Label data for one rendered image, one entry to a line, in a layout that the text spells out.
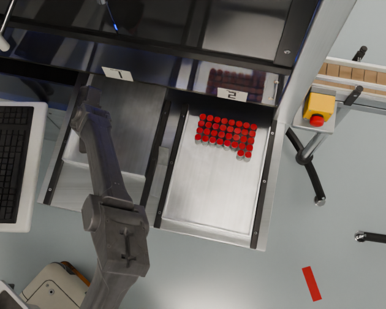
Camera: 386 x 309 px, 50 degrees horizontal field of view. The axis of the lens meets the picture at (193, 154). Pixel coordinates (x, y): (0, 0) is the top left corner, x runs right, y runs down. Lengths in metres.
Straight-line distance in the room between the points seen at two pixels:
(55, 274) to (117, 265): 1.27
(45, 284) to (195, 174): 0.95
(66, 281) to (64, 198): 0.68
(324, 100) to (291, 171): 1.04
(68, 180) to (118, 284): 0.67
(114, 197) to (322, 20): 0.51
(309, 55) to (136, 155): 0.61
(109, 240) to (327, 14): 0.56
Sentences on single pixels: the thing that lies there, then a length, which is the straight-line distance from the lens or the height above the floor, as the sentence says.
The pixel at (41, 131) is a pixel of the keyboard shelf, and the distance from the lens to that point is 1.48.
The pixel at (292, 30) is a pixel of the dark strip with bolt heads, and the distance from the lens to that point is 0.90.
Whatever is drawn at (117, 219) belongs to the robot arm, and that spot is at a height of 1.40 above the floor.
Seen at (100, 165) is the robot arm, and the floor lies 1.32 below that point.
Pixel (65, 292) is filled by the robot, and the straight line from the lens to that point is 1.91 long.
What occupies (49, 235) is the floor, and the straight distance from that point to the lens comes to 2.25.
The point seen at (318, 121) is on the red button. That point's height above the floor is 1.01.
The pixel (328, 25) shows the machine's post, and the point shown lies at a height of 1.40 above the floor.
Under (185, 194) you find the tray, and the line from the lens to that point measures 1.24.
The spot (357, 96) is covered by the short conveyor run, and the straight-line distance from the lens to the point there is 1.33.
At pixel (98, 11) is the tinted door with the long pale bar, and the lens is 1.01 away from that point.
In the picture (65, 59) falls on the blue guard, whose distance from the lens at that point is 1.27.
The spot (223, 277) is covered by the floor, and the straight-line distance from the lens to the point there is 2.09.
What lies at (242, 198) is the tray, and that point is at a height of 0.88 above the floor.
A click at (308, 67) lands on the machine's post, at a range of 1.01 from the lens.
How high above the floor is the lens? 2.09
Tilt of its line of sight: 73 degrees down
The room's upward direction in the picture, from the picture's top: 6 degrees counter-clockwise
